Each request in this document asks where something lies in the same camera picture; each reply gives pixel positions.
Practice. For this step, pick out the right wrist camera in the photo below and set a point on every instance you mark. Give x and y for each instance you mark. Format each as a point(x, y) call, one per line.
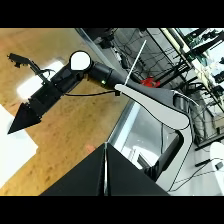
point(28, 62)

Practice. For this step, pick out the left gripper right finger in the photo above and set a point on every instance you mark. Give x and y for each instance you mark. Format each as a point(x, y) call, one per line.
point(130, 178)

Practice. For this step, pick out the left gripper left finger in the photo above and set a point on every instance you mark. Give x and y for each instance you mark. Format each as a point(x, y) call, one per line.
point(83, 178)

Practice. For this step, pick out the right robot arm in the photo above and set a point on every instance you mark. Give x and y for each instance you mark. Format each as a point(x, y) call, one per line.
point(156, 110)

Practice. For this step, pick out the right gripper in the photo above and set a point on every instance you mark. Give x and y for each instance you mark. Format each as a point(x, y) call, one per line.
point(45, 98)

